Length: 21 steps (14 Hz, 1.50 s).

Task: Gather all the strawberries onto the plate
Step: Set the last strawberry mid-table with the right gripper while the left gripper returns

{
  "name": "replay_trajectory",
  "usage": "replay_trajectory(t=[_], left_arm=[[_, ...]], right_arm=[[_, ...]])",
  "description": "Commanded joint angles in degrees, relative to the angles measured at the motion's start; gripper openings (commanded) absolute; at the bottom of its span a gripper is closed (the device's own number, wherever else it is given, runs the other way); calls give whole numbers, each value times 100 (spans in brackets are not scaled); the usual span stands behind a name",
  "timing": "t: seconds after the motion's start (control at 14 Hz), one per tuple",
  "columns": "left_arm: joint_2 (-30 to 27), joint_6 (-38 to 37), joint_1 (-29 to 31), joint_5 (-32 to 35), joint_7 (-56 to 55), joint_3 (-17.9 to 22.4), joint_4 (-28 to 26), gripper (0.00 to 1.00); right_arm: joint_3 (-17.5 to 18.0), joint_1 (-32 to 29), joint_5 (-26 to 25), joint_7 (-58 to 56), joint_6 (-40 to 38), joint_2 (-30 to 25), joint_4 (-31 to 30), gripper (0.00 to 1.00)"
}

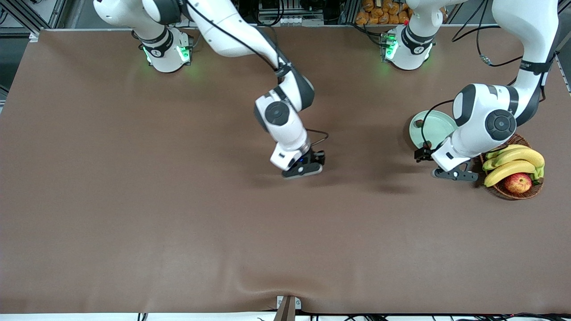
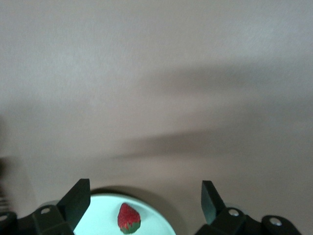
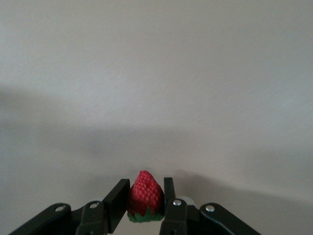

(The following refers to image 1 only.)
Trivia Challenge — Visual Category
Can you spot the pile of orange bread rolls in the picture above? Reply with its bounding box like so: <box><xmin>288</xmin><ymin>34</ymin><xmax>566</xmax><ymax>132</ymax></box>
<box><xmin>356</xmin><ymin>0</ymin><xmax>411</xmax><ymax>25</ymax></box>

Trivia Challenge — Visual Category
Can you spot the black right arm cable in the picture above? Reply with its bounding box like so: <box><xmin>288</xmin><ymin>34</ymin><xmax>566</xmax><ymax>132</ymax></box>
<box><xmin>185</xmin><ymin>0</ymin><xmax>330</xmax><ymax>150</ymax></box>

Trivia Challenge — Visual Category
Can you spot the greenish yellow banana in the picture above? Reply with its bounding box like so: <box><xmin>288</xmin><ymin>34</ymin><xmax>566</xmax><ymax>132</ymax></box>
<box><xmin>485</xmin><ymin>144</ymin><xmax>530</xmax><ymax>160</ymax></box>

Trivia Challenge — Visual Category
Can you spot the aluminium frame profile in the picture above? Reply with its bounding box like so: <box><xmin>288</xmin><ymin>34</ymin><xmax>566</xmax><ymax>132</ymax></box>
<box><xmin>553</xmin><ymin>27</ymin><xmax>571</xmax><ymax>94</ymax></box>

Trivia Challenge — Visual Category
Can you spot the pale green round plate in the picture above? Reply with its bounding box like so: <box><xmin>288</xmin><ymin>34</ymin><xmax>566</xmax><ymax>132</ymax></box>
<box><xmin>409</xmin><ymin>110</ymin><xmax>459</xmax><ymax>150</ymax></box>

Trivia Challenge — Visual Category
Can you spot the brown wicker basket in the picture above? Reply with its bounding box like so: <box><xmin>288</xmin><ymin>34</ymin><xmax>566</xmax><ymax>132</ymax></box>
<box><xmin>478</xmin><ymin>132</ymin><xmax>544</xmax><ymax>200</ymax></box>

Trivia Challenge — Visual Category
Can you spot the brown post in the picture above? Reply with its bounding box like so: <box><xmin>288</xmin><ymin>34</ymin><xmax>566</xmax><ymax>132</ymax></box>
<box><xmin>273</xmin><ymin>296</ymin><xmax>296</xmax><ymax>321</ymax></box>

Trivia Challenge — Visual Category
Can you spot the brown table mat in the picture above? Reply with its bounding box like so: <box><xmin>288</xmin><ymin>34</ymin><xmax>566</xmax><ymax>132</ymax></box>
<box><xmin>0</xmin><ymin>25</ymin><xmax>571</xmax><ymax>315</ymax></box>

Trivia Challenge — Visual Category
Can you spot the red apple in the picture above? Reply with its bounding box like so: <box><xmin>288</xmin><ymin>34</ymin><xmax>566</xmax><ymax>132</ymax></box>
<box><xmin>504</xmin><ymin>173</ymin><xmax>533</xmax><ymax>194</ymax></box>

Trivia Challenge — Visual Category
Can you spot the large yellow banana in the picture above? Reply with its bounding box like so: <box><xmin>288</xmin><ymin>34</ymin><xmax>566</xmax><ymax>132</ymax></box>
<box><xmin>482</xmin><ymin>148</ymin><xmax>546</xmax><ymax>171</ymax></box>

